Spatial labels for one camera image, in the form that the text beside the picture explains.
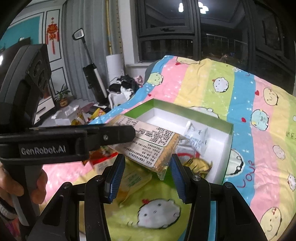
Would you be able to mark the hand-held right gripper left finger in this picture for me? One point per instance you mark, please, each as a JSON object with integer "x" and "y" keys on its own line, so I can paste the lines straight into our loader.
{"x": 114, "y": 178}

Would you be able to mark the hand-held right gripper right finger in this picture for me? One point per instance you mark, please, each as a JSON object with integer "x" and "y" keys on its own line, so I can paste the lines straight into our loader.
{"x": 178, "y": 178}

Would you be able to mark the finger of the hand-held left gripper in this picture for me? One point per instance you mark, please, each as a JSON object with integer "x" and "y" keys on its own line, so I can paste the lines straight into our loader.
{"x": 113, "y": 136}
{"x": 69, "y": 127}

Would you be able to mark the yellow green chip packet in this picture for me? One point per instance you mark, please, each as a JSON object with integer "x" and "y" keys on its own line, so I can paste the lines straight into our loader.
{"x": 134, "y": 183}

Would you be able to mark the red cartoon snack packet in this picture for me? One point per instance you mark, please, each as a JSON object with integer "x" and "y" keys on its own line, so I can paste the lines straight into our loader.
{"x": 99, "y": 162}

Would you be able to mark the gold black snack packet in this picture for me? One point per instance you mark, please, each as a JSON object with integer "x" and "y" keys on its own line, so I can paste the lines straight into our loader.
{"x": 196, "y": 165}

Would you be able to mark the clear biscuit packet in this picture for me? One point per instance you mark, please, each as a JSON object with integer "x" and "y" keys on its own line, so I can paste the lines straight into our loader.
{"x": 150, "y": 143}

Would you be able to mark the white peanut snack packet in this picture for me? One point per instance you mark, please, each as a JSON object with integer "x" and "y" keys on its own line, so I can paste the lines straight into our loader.
{"x": 196, "y": 139}

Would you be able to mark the green cardboard box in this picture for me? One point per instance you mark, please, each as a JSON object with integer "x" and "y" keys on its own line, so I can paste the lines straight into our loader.
{"x": 222, "y": 157}

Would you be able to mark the person's left forearm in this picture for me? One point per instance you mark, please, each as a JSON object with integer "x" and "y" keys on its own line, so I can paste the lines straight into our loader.
{"x": 5, "y": 210}

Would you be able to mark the person's left hand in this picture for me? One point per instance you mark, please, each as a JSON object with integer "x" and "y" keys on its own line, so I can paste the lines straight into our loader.
{"x": 39, "y": 185}

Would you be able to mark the pile of scattered packaging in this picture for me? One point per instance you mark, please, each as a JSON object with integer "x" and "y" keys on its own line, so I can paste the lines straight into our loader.
{"x": 76, "y": 115}

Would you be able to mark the potted green plant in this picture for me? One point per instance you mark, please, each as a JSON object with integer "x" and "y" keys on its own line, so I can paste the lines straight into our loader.
{"x": 62, "y": 100}

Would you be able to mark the white low cabinet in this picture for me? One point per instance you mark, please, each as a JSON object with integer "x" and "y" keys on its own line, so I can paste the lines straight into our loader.
{"x": 46, "y": 109}

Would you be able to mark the pile of black white clothes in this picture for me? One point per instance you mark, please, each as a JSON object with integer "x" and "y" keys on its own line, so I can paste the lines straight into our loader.
{"x": 122, "y": 88}

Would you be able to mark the upright floor washer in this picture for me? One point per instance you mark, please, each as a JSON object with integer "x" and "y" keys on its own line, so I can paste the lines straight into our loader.
{"x": 92, "y": 76}

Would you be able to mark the white cylinder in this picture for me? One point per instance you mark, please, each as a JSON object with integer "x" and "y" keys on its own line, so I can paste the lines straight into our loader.
{"x": 114, "y": 67}

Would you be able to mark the grey curtain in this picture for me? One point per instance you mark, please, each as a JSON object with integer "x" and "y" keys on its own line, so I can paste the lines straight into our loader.
{"x": 69, "y": 58}

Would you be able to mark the striped cartoon blanket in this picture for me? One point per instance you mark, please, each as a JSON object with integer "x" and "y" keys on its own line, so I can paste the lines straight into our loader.
{"x": 254, "y": 139}

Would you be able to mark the red knot ornament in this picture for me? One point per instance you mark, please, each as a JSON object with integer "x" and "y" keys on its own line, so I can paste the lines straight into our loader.
{"x": 52, "y": 31}

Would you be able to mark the dark framed window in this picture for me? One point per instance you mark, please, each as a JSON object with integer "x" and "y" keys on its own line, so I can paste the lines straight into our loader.
{"x": 161, "y": 46}

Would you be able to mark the yellow vertical pipe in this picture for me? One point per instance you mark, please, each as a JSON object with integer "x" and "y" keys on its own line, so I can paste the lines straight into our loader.
{"x": 108, "y": 27}

